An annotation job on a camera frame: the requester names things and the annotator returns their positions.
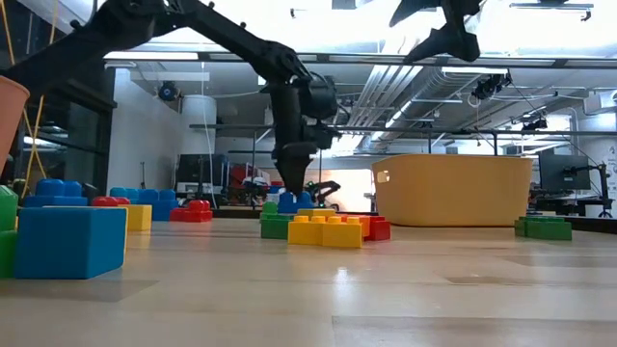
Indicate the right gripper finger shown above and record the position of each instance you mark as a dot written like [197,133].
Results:
[414,6]
[453,43]

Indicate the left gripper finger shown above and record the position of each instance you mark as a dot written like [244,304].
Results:
[295,166]

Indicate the large blue building block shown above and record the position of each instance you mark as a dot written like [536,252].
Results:
[124,193]
[55,200]
[298,206]

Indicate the large green building block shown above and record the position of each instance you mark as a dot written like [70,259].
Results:
[271,208]

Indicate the small green building block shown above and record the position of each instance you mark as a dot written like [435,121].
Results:
[7,217]
[547,230]
[275,229]
[518,227]

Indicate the small orange building block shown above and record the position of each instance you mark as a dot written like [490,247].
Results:
[365,225]

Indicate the small red building block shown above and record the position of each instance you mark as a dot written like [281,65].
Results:
[123,201]
[103,202]
[380,230]

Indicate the large red building block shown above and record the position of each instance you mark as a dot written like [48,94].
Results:
[178,215]

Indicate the long blue building block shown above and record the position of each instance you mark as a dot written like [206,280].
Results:
[161,207]

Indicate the orange plastic bin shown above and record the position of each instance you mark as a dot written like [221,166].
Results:
[9,115]

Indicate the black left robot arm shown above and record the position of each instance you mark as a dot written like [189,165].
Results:
[231,38]

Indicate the black background robot arm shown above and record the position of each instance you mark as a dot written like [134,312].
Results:
[324,189]

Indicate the red background equipment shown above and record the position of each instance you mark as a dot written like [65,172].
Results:
[243,174]

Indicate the black background screen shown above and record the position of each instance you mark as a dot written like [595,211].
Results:
[200,168]

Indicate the yellow plastic bin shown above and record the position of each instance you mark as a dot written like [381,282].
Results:
[434,193]

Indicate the black background monitor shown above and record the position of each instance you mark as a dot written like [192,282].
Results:
[564,172]

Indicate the small blue building block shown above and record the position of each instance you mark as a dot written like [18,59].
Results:
[70,245]

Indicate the black overhead frame beam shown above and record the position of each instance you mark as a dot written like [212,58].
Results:
[482,61]

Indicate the black ceiling camera cluster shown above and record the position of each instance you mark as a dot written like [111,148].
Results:
[489,87]

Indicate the silver ventilation duct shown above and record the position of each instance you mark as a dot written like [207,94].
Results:
[385,87]

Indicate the black neighbouring rig frame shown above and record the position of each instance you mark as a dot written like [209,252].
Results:
[410,130]

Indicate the black small rig camera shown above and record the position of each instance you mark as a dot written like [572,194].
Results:
[534,124]

